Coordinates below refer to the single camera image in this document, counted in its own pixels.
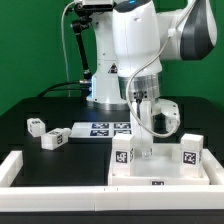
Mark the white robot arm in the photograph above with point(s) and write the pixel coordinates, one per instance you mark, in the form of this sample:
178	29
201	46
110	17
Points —
132	40

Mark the white square tabletop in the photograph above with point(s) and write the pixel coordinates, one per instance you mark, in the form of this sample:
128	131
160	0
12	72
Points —
161	168

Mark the white U-shaped obstacle fence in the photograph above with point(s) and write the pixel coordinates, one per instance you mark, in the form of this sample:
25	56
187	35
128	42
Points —
108	198

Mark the white marker base plate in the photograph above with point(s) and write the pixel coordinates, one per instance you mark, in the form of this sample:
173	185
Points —
99	129

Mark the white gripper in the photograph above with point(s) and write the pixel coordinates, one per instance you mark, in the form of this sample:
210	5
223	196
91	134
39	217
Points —
142	118

